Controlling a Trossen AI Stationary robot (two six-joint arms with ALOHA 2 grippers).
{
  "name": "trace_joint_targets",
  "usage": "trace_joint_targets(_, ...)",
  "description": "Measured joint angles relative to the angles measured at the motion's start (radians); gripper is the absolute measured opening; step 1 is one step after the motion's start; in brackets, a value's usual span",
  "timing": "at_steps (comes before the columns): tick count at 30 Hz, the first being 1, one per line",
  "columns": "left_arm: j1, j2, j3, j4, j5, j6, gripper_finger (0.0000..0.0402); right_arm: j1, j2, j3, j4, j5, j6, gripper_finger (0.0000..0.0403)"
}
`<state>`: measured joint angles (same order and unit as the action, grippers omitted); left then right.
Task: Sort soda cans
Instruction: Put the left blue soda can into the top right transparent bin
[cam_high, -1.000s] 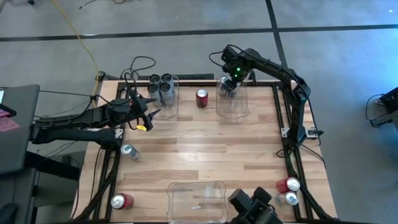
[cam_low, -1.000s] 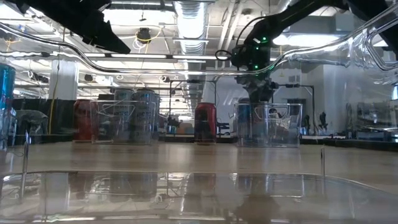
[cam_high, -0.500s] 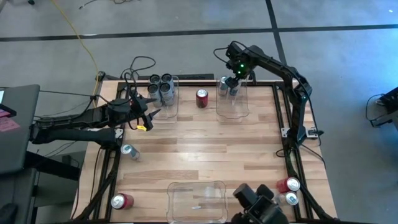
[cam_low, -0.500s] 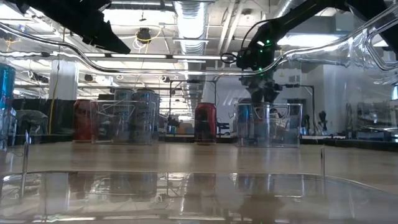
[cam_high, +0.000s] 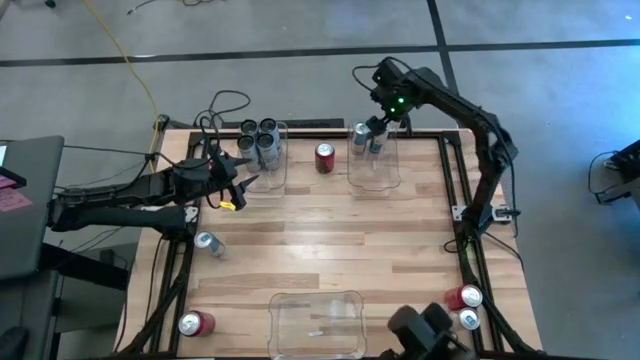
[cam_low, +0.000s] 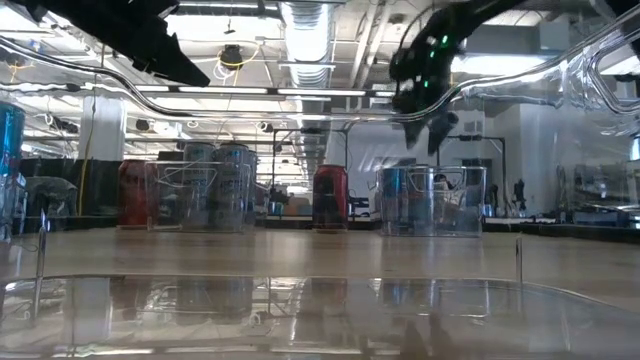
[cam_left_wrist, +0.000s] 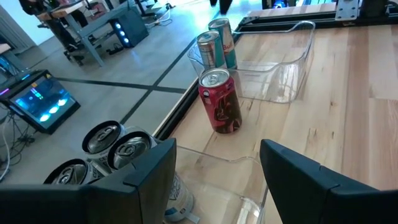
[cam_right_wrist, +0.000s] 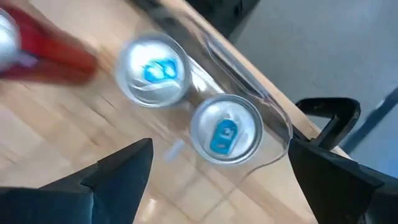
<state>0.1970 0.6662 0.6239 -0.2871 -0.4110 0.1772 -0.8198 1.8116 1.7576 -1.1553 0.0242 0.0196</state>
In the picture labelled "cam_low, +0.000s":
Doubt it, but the teal Red Bull can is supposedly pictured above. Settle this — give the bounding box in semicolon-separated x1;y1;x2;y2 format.
0;102;27;241
382;167;410;235
408;167;437;235

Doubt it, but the black partition panel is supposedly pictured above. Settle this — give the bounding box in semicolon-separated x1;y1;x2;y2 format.
19;158;121;219

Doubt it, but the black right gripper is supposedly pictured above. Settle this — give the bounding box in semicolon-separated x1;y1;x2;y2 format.
388;7;464;156

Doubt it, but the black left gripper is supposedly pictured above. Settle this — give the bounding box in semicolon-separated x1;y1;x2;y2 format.
9;0;212;88

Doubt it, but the black aluminium table frame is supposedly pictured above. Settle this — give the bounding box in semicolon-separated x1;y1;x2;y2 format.
14;215;640;244

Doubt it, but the red Coke Zero can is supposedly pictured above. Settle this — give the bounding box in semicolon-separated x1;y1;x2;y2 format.
117;159;151;229
312;164;350;232

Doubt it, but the silver ventilation duct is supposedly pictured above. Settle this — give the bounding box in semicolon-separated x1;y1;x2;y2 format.
278;0;335;90

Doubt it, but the black round device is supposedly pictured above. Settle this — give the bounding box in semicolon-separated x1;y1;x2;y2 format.
218;43;245;71

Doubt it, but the yellow cable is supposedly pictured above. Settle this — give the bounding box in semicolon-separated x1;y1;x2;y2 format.
77;34;109;217

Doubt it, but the clear plastic bin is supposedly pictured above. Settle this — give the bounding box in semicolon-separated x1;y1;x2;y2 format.
143;159;253;234
0;4;640;360
378;165;488;238

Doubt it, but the black station frame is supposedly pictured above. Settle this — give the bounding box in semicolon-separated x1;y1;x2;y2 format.
271;128;350;221
447;134;506;169

